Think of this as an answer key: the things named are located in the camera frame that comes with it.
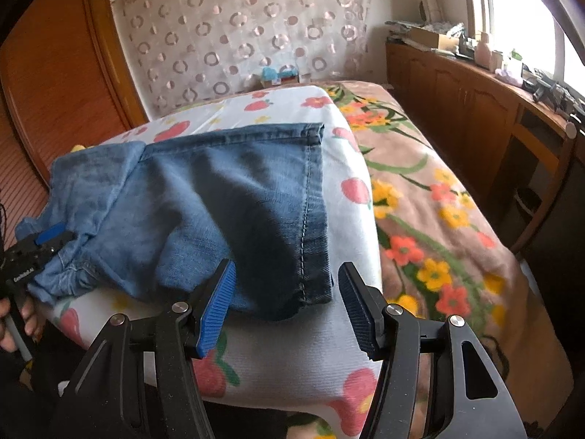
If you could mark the wooden wardrobe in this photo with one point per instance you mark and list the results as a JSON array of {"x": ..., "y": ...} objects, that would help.
[{"x": 59, "y": 77}]

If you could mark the blue denim pants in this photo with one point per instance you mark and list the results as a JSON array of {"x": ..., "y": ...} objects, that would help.
[{"x": 205, "y": 201}]

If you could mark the floral bed blanket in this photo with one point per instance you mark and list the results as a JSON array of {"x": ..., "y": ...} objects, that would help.
[{"x": 434, "y": 238}]

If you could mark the yellow plush toy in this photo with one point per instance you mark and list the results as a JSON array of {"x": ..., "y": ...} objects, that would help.
[{"x": 82, "y": 148}]

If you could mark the black device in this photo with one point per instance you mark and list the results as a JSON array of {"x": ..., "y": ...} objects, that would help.
[{"x": 548, "y": 89}]

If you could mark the small white bottle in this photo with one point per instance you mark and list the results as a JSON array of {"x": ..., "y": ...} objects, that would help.
[{"x": 497, "y": 61}]

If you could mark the cardboard box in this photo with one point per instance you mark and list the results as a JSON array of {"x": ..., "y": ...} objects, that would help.
[{"x": 432, "y": 39}]

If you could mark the circle patterned curtain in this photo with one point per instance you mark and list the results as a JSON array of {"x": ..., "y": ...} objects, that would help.
[{"x": 228, "y": 32}]

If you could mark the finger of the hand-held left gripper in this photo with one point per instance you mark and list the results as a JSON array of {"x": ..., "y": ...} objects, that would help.
[
  {"x": 50, "y": 232},
  {"x": 59, "y": 242}
]

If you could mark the wooden cabinet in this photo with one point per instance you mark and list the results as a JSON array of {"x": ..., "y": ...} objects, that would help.
[{"x": 457, "y": 100}]

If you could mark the pile of papers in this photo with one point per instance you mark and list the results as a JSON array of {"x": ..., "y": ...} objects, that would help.
[{"x": 402, "y": 25}]

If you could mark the pale plastic bag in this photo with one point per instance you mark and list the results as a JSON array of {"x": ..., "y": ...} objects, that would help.
[{"x": 509, "y": 76}]

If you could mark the person's left hand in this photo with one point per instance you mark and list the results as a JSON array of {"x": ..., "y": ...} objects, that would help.
[{"x": 33, "y": 318}]

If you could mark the pink bottle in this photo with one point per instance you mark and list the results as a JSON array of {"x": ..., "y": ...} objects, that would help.
[{"x": 482, "y": 50}]

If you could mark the wooden chair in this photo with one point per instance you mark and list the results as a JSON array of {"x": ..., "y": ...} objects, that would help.
[{"x": 537, "y": 151}]

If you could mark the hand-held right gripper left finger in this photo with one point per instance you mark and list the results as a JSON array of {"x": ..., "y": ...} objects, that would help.
[{"x": 214, "y": 313}]

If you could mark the window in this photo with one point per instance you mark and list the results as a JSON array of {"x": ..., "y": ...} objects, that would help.
[{"x": 512, "y": 9}]

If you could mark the green capped bottle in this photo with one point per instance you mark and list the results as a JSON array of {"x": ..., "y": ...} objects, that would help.
[{"x": 516, "y": 60}]

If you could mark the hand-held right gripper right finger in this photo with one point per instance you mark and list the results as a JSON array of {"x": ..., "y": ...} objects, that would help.
[{"x": 357, "y": 313}]

